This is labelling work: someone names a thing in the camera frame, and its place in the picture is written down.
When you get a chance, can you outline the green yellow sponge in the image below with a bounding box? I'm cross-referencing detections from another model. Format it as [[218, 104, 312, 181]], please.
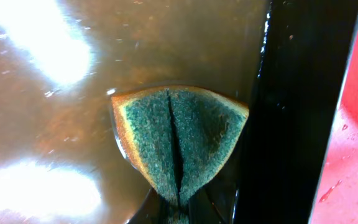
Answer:
[[109, 85, 250, 224]]

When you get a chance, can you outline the black water tray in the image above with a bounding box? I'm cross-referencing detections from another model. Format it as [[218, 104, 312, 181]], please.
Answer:
[[0, 0, 358, 223]]

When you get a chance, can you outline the red plastic tray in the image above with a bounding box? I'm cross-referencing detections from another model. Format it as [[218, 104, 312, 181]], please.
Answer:
[[310, 29, 358, 224]]

